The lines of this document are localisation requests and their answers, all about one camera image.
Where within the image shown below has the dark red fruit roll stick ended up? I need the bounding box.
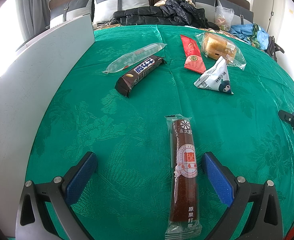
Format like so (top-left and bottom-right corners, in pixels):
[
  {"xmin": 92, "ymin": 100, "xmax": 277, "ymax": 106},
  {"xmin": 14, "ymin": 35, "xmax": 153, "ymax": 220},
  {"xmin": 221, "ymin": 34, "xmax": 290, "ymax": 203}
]
[{"xmin": 164, "ymin": 114, "xmax": 203, "ymax": 240}]

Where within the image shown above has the green patterned cloth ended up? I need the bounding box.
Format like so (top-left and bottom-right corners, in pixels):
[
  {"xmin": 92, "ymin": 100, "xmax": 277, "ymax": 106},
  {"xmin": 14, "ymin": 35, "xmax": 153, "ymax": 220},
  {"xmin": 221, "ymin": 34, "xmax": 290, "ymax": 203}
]
[{"xmin": 247, "ymin": 23, "xmax": 261, "ymax": 48}]

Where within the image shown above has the green tablecloth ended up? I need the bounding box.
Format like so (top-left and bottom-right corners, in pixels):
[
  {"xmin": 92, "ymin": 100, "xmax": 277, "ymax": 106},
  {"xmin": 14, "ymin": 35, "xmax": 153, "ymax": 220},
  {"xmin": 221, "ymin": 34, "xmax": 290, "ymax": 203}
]
[{"xmin": 27, "ymin": 24, "xmax": 294, "ymax": 240}]

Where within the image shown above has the clear bread packet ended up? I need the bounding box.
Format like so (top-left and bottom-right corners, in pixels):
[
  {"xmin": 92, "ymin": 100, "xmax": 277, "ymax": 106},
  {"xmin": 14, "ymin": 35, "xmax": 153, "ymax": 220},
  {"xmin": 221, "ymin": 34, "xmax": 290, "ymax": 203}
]
[{"xmin": 196, "ymin": 32, "xmax": 247, "ymax": 70}]

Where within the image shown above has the beige cloth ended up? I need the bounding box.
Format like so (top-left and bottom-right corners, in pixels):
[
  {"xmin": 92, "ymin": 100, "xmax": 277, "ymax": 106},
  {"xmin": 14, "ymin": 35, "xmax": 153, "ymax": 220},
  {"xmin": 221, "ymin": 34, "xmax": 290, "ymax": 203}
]
[{"xmin": 154, "ymin": 0, "xmax": 196, "ymax": 7}]

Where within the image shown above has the window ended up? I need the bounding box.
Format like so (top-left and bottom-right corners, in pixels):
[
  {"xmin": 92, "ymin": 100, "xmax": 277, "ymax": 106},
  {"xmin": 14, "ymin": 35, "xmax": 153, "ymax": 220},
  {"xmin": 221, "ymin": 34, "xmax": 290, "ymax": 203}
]
[{"xmin": 0, "ymin": 0, "xmax": 25, "ymax": 88}]

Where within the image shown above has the dark brown chocolate bar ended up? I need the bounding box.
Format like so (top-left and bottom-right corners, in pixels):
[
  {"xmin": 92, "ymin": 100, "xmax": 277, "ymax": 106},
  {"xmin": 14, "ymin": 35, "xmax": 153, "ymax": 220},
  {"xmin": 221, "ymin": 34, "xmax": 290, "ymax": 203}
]
[{"xmin": 114, "ymin": 55, "xmax": 167, "ymax": 98}]

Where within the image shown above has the grey curtain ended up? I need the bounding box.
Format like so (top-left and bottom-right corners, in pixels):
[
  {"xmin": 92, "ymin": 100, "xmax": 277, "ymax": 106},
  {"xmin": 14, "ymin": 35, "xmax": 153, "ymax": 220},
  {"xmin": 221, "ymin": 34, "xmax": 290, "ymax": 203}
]
[{"xmin": 14, "ymin": 0, "xmax": 50, "ymax": 43}]

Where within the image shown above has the clear tube snack packet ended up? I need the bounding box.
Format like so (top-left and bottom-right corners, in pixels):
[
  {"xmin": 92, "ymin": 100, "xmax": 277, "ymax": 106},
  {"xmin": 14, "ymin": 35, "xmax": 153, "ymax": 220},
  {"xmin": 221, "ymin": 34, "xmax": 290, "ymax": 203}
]
[{"xmin": 102, "ymin": 42, "xmax": 167, "ymax": 74}]

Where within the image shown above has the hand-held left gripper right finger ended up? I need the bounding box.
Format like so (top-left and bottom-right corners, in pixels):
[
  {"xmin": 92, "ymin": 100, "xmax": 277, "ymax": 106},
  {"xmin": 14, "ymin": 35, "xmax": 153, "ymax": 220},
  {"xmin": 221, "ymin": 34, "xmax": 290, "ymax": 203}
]
[{"xmin": 201, "ymin": 152, "xmax": 289, "ymax": 240}]

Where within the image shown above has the white door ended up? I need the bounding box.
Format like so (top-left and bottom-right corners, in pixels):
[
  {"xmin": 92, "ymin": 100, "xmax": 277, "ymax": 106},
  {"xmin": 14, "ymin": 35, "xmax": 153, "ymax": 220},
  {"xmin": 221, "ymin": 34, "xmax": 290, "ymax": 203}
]
[{"xmin": 267, "ymin": 0, "xmax": 287, "ymax": 38}]

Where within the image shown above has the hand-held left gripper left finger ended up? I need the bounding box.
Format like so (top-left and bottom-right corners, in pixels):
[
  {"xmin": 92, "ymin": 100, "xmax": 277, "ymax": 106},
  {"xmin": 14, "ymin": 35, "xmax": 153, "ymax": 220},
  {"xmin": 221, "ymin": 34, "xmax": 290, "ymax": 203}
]
[{"xmin": 16, "ymin": 151, "xmax": 98, "ymax": 240}]

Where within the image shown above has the red snack packet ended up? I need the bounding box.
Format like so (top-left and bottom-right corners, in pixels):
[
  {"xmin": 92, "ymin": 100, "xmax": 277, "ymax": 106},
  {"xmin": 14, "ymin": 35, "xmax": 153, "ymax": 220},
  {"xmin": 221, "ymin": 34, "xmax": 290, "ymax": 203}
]
[{"xmin": 180, "ymin": 34, "xmax": 207, "ymax": 74}]

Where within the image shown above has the blue cloth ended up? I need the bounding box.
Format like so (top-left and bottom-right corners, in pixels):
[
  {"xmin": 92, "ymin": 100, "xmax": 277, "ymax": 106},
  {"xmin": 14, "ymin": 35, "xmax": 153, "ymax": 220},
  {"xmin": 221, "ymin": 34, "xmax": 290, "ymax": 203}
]
[{"xmin": 229, "ymin": 24, "xmax": 270, "ymax": 50}]

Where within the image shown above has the white cardboard box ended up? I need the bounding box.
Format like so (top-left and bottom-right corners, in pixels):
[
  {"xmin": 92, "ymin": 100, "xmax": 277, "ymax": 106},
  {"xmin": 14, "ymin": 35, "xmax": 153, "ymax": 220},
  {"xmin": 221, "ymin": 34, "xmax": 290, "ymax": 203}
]
[{"xmin": 0, "ymin": 14, "xmax": 95, "ymax": 238}]

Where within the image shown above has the black puffer jacket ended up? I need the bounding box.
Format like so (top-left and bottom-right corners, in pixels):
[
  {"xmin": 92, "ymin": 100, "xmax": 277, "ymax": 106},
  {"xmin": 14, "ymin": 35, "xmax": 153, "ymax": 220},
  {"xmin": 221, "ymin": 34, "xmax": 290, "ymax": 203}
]
[{"xmin": 110, "ymin": 0, "xmax": 220, "ymax": 29}]

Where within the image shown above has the white triangular snack packet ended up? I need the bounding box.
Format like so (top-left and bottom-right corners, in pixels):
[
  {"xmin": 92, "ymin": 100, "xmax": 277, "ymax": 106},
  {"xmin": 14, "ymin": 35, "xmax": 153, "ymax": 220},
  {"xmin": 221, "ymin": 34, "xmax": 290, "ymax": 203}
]
[{"xmin": 193, "ymin": 56, "xmax": 234, "ymax": 95}]

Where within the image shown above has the clear plastic bag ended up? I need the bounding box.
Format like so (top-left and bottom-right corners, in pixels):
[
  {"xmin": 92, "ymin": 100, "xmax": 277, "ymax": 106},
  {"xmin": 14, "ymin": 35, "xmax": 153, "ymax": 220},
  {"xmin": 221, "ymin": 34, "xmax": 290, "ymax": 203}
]
[{"xmin": 214, "ymin": 6, "xmax": 234, "ymax": 31}]

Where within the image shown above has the dark brown bag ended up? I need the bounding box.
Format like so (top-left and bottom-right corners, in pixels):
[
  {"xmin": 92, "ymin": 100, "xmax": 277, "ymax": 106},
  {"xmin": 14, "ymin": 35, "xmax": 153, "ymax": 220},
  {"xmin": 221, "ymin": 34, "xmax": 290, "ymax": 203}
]
[{"xmin": 266, "ymin": 35, "xmax": 285, "ymax": 62}]

